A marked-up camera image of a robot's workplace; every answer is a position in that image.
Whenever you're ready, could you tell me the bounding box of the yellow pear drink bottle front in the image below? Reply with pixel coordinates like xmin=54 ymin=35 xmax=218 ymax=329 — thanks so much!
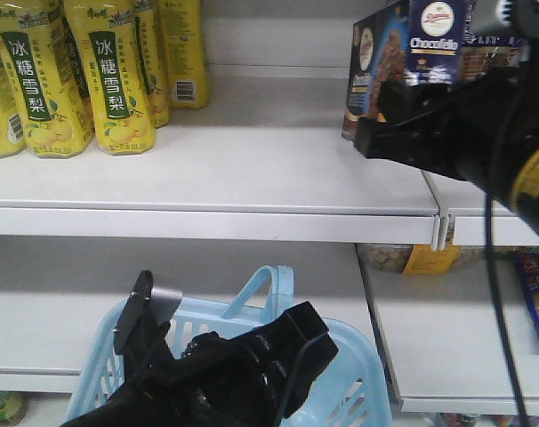
xmin=62 ymin=1 xmax=156 ymax=155

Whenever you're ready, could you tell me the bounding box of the yellow pear drink bottle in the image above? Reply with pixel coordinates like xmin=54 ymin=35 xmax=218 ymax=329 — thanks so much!
xmin=0 ymin=1 xmax=93 ymax=158
xmin=157 ymin=0 xmax=210 ymax=109
xmin=62 ymin=1 xmax=156 ymax=155

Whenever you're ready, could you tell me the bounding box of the dark blue Chocofello cookie box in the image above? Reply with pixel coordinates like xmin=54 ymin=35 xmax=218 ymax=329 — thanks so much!
xmin=340 ymin=0 xmax=475 ymax=142

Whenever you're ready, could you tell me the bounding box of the white upper drink shelf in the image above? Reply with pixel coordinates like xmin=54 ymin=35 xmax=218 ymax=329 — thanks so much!
xmin=0 ymin=77 xmax=439 ymax=244

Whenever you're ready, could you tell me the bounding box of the yellow label biscuit pack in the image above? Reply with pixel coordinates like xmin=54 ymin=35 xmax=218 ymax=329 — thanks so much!
xmin=358 ymin=244 xmax=483 ymax=275

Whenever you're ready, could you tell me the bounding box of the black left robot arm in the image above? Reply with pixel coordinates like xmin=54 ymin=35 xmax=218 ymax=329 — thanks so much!
xmin=68 ymin=302 xmax=338 ymax=426

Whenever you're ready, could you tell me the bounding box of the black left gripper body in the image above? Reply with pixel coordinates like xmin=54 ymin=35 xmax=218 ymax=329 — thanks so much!
xmin=130 ymin=302 xmax=338 ymax=426

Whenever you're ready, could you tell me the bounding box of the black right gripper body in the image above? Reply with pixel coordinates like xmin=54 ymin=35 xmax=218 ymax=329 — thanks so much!
xmin=355 ymin=67 xmax=521 ymax=181

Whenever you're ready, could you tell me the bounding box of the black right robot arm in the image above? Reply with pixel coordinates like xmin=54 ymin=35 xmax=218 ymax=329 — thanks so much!
xmin=354 ymin=1 xmax=539 ymax=236

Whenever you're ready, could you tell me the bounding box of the light blue plastic basket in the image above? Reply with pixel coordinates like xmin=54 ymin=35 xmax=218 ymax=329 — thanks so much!
xmin=65 ymin=266 xmax=392 ymax=426

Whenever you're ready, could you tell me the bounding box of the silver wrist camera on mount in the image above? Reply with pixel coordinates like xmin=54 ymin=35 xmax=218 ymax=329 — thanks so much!
xmin=113 ymin=270 xmax=183 ymax=355

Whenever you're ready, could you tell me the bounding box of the yellow pear drink bottle back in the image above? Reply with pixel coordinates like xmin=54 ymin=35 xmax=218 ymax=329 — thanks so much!
xmin=157 ymin=0 xmax=210 ymax=109

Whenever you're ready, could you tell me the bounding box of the yellow pear drink bottle left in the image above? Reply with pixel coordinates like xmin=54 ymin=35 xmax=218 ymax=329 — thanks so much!
xmin=0 ymin=1 xmax=93 ymax=158

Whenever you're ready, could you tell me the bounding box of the white lower shelf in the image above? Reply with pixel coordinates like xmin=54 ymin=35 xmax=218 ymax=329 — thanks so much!
xmin=0 ymin=237 xmax=373 ymax=393

